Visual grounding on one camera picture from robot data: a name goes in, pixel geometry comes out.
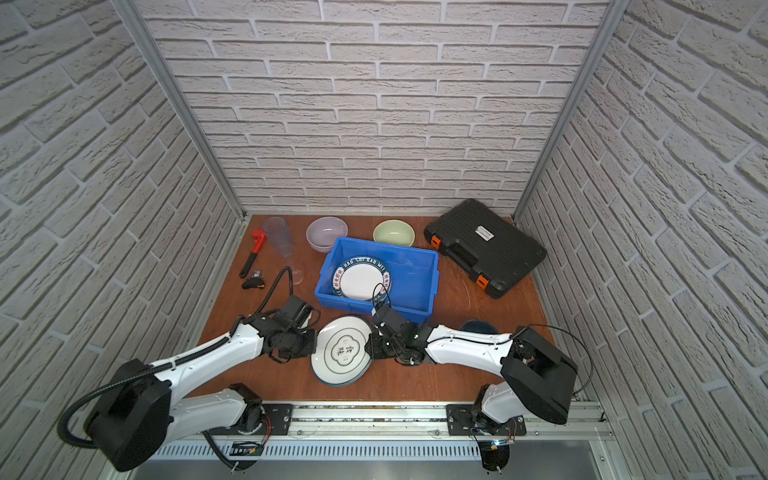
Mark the grey blue bowl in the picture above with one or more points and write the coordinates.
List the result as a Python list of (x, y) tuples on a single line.
[(479, 327)]

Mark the black tool case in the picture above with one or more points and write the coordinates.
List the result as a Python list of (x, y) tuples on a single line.
[(494, 253)]

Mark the blue plastic bin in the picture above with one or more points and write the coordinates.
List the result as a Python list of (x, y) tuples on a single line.
[(414, 272)]

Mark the light green bowl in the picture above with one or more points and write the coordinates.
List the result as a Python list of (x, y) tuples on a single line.
[(394, 232)]

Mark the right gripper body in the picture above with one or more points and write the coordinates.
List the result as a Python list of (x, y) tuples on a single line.
[(382, 348)]

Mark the green rimmed white plate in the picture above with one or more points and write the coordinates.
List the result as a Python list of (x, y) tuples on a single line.
[(362, 278)]

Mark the lavender bowl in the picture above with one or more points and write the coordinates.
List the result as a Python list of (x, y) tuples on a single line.
[(323, 232)]

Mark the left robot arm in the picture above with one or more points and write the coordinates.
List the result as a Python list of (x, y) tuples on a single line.
[(150, 405)]

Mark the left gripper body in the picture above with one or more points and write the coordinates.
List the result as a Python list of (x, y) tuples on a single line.
[(303, 342)]

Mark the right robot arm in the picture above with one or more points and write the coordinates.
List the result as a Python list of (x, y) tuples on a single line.
[(537, 378)]

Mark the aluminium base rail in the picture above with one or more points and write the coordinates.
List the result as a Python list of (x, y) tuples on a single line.
[(330, 431)]

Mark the red pipe wrench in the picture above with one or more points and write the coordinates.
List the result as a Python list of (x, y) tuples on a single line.
[(259, 238)]

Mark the pink clear plastic cup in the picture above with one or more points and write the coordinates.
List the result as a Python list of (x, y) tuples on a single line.
[(297, 267)]

